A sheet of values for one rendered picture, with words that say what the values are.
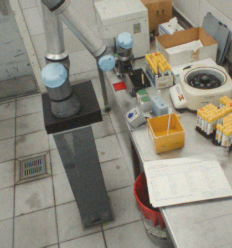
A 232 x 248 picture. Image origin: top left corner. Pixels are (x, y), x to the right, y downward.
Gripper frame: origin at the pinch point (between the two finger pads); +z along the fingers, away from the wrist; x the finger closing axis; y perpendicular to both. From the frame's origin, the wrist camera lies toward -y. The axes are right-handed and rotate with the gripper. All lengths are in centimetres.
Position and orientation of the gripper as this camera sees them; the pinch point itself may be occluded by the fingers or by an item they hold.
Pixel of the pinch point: (122, 71)
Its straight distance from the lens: 187.1
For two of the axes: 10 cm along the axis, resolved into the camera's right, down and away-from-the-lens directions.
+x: 9.7, -2.4, 0.9
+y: 2.6, 9.1, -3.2
